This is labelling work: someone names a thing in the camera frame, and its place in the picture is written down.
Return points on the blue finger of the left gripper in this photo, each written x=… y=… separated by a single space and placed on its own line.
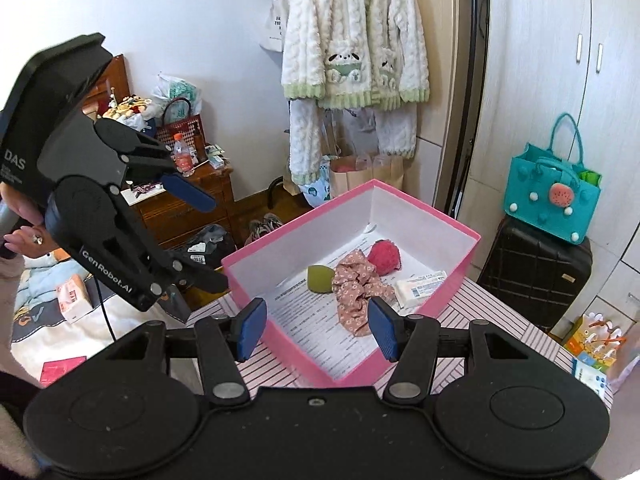
x=184 y=190
x=191 y=274

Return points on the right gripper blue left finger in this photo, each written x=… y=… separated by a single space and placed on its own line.
x=224 y=343

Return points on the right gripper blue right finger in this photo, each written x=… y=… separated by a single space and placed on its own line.
x=411 y=343

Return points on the white tissue packet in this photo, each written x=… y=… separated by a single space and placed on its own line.
x=412 y=292

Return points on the pink floral fabric scrunchie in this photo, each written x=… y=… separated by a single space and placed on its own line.
x=355 y=283

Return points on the red fluffy strawberry toy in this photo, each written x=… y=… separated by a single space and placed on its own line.
x=385 y=256

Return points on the green felt avocado toy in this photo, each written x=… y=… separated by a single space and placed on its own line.
x=319 y=279

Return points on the pink cardboard storage box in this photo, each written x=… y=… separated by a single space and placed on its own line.
x=302 y=327

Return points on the blue white wet wipes pack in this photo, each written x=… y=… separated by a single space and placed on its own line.
x=594 y=379

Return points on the person's left hand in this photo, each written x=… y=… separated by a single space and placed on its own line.
x=33 y=240

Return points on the orange-capped drink bottle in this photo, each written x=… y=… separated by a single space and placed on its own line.
x=182 y=156

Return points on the red patterned shopping bag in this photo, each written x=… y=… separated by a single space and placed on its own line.
x=190 y=127

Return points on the striped pink table cloth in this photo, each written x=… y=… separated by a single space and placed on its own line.
x=264 y=369

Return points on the black hard suitcase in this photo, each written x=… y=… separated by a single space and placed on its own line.
x=535 y=273

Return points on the brown paper bag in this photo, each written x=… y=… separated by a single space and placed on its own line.
x=349 y=172

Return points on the white canvas tote bag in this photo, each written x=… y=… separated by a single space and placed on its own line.
x=272 y=34

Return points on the teal felt tote bag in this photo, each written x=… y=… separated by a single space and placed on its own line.
x=553 y=194

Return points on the white fluffy green-trimmed cardigan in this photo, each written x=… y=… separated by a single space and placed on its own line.
x=355 y=53

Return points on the grey three-door wardrobe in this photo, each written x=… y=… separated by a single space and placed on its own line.
x=564 y=73

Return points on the black clothes rack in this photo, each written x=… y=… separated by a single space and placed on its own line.
x=468 y=86

